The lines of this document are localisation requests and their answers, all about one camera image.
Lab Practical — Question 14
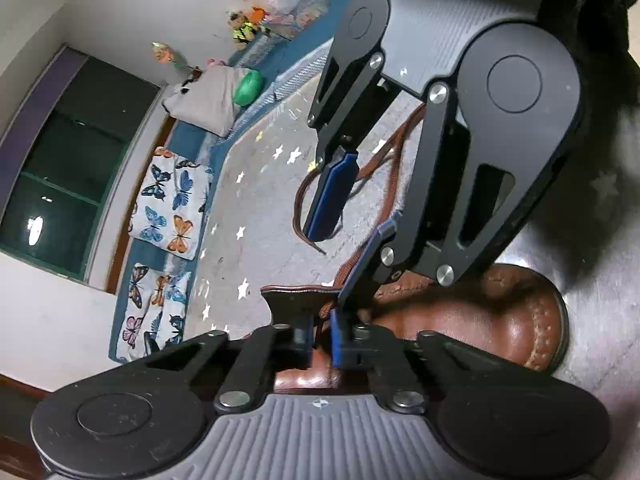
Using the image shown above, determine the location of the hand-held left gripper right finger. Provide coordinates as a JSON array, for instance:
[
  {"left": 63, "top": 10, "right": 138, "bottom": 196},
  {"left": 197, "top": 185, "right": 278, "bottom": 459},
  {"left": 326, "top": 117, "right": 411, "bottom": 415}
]
[{"left": 329, "top": 309, "right": 507, "bottom": 414}]

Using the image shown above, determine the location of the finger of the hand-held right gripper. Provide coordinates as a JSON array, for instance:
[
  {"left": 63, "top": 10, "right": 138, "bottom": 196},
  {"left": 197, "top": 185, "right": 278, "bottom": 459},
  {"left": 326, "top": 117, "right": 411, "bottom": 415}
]
[
  {"left": 303, "top": 51, "right": 388, "bottom": 241},
  {"left": 332, "top": 81, "right": 575, "bottom": 322}
]

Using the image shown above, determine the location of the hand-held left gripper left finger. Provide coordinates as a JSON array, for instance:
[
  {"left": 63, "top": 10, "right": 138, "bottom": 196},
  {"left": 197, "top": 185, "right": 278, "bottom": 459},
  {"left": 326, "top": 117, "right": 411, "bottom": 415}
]
[{"left": 142, "top": 290, "right": 316, "bottom": 408}]

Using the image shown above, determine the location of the brown shoelace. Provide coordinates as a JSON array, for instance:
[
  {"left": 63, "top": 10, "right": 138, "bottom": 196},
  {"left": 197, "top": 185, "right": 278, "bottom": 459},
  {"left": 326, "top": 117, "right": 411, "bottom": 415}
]
[{"left": 292, "top": 105, "right": 431, "bottom": 311}]

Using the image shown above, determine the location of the brown leather shoe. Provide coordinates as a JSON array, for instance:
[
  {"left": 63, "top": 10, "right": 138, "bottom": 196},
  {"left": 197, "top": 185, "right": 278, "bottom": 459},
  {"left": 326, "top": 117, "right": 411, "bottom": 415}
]
[{"left": 260, "top": 262, "right": 571, "bottom": 393}]

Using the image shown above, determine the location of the grey star-print tablecloth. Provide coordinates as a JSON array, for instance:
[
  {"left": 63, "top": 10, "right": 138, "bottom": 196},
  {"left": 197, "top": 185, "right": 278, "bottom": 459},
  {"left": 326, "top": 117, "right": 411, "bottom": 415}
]
[{"left": 197, "top": 35, "right": 640, "bottom": 411}]

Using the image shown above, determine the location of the printed plastic bag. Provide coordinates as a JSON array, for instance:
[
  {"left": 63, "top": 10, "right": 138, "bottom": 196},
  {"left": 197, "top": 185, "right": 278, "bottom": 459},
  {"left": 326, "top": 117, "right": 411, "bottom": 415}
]
[{"left": 265, "top": 0, "right": 333, "bottom": 41}]

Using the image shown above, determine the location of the butterfly print cushion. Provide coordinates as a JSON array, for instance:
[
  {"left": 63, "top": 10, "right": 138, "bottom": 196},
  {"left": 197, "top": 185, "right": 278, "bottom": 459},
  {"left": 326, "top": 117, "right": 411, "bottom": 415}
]
[
  {"left": 112, "top": 262, "right": 193, "bottom": 363},
  {"left": 129, "top": 146, "right": 213, "bottom": 261}
]

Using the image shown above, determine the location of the beige pillow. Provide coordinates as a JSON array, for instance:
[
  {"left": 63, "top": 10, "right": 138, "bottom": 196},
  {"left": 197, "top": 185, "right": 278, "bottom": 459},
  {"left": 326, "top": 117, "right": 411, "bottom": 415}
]
[{"left": 162, "top": 66, "right": 261, "bottom": 137}]

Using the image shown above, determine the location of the blue sofa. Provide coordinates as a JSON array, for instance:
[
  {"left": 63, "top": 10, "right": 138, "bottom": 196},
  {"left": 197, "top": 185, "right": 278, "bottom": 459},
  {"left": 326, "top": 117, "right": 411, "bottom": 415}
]
[{"left": 107, "top": 0, "right": 381, "bottom": 366}]

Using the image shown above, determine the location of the teddy bear with yellow vest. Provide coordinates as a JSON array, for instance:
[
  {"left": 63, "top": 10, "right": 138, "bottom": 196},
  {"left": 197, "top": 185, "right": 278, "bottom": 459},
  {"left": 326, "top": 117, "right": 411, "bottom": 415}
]
[{"left": 227, "top": 5, "right": 268, "bottom": 51}]

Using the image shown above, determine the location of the orange paper flower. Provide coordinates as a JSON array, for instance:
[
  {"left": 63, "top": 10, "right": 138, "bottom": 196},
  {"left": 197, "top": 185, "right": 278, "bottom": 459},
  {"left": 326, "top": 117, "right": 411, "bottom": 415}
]
[{"left": 150, "top": 42, "right": 196, "bottom": 73}]

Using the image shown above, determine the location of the dark glass window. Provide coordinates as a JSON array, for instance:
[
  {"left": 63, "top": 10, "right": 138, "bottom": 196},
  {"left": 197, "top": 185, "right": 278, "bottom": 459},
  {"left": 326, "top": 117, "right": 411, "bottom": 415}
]
[{"left": 0, "top": 45, "right": 166, "bottom": 281}]

